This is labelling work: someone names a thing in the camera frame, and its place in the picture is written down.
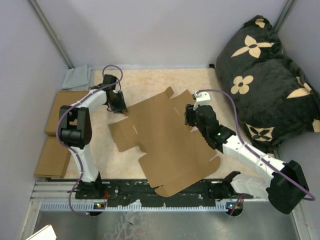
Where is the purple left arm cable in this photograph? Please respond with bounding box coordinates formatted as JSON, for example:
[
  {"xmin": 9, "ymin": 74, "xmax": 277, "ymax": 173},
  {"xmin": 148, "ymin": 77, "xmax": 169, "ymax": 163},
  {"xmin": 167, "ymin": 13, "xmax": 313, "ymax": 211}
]
[{"xmin": 56, "ymin": 64, "xmax": 124, "ymax": 218}]

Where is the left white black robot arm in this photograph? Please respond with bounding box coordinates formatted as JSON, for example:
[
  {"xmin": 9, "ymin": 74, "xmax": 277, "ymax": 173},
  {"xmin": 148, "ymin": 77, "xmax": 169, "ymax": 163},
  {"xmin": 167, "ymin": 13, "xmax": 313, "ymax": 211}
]
[{"xmin": 56, "ymin": 74, "xmax": 127, "ymax": 199}]

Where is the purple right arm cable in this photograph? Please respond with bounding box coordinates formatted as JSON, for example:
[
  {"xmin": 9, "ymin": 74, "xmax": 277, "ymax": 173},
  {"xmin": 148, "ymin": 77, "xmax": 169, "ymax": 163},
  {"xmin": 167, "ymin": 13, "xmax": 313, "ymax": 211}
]
[{"xmin": 193, "ymin": 89, "xmax": 316, "ymax": 217}]

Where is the aluminium frame rail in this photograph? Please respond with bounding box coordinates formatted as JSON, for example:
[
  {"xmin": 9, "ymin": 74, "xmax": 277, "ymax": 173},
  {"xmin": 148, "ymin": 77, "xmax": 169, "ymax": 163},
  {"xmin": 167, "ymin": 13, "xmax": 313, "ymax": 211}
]
[{"xmin": 31, "ymin": 181, "xmax": 302, "ymax": 201}]

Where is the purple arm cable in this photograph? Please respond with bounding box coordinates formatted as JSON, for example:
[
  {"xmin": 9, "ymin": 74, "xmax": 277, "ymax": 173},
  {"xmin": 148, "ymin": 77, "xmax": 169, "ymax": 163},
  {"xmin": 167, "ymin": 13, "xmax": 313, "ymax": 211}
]
[
  {"xmin": 56, "ymin": 64, "xmax": 124, "ymax": 218},
  {"xmin": 193, "ymin": 89, "xmax": 316, "ymax": 217}
]

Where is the light blue folded cloth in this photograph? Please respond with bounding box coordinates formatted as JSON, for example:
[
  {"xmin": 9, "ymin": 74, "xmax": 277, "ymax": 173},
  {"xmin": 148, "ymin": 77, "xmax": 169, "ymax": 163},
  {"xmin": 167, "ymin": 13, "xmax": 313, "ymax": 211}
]
[{"xmin": 61, "ymin": 64, "xmax": 94, "ymax": 92}]

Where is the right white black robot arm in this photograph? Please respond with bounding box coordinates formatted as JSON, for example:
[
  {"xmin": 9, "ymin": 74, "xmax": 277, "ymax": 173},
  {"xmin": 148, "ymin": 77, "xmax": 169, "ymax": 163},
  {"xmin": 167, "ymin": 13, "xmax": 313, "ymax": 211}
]
[{"xmin": 184, "ymin": 104, "xmax": 309, "ymax": 214}]

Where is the black floral pillow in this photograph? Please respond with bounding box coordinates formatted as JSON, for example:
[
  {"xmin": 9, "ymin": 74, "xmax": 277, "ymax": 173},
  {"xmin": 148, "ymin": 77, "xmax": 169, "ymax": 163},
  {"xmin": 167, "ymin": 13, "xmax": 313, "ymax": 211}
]
[{"xmin": 214, "ymin": 15, "xmax": 320, "ymax": 153}]

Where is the right aluminium corner post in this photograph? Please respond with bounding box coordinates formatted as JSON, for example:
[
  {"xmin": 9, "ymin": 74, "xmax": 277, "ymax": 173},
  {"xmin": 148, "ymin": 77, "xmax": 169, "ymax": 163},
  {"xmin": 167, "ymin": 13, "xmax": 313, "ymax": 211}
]
[{"xmin": 273, "ymin": 0, "xmax": 296, "ymax": 32}]

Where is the aluminium corner post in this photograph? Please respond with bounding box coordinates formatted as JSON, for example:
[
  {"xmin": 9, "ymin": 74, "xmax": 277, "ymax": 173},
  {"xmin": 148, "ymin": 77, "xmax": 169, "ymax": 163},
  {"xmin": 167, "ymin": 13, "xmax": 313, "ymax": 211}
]
[
  {"xmin": 273, "ymin": 0, "xmax": 296, "ymax": 32},
  {"xmin": 27, "ymin": 0, "xmax": 75, "ymax": 69}
]

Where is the left aluminium corner post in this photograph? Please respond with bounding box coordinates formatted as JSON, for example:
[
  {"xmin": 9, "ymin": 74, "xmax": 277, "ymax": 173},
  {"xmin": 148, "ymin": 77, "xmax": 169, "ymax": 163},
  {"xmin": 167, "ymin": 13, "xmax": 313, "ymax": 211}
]
[{"xmin": 27, "ymin": 0, "xmax": 75, "ymax": 69}]

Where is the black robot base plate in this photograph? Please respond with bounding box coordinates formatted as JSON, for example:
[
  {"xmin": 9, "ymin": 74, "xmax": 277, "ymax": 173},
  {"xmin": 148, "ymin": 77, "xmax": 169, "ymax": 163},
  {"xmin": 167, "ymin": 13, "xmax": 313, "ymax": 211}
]
[{"xmin": 73, "ymin": 178, "xmax": 240, "ymax": 211}]

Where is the white object corner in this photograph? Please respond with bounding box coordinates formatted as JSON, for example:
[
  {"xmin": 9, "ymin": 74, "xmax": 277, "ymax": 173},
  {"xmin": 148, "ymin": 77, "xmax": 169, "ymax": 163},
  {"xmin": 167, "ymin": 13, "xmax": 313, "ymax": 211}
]
[{"xmin": 26, "ymin": 224, "xmax": 57, "ymax": 240}]

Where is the brown cardboard box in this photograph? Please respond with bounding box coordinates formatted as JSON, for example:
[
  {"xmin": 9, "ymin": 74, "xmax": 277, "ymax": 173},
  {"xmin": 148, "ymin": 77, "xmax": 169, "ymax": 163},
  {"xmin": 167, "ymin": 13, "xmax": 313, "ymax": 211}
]
[
  {"xmin": 109, "ymin": 87, "xmax": 221, "ymax": 191},
  {"xmin": 34, "ymin": 137, "xmax": 71, "ymax": 178},
  {"xmin": 44, "ymin": 90, "xmax": 91, "ymax": 137}
]

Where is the white slotted cable duct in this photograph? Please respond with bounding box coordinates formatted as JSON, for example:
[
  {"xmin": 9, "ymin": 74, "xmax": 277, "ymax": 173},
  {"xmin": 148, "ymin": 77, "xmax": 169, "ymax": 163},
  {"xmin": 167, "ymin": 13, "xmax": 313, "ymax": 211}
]
[{"xmin": 40, "ymin": 201, "xmax": 235, "ymax": 212}]

